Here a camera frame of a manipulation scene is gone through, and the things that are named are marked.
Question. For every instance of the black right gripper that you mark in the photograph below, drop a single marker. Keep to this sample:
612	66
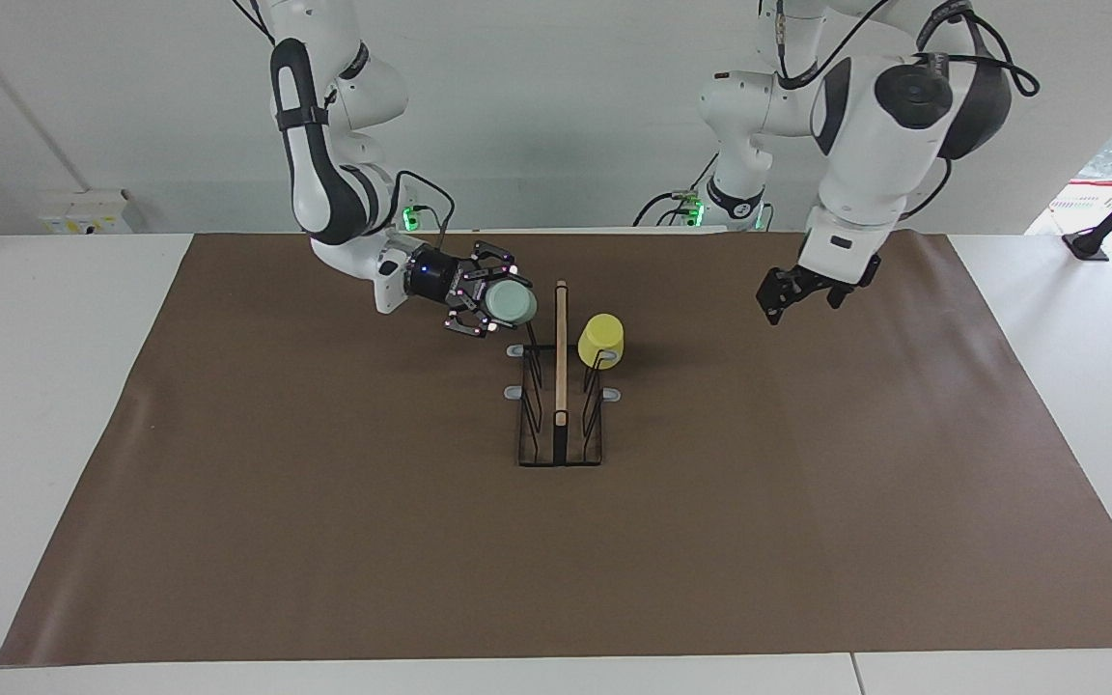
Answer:
435	275

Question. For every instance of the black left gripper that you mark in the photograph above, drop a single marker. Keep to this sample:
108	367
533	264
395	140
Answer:
812	280

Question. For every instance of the pale green plastic cup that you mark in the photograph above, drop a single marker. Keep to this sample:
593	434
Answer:
511	302

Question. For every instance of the yellow plastic cup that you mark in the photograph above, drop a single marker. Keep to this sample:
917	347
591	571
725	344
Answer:
601	338

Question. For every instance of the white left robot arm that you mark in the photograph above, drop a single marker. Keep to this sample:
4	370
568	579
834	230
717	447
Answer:
865	145

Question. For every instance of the green lit right base connector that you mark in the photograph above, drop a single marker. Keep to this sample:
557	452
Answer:
409	216

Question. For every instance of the green lit base connector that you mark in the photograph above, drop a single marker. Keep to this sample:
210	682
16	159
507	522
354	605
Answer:
409	216
694	208

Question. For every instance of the green lit left base connector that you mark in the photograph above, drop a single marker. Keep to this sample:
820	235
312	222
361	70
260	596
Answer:
694	208

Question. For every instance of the brown paper table mat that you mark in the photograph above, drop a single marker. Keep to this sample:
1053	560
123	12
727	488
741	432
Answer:
710	541

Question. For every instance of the white wall box yellow label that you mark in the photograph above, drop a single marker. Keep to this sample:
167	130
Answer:
83	212

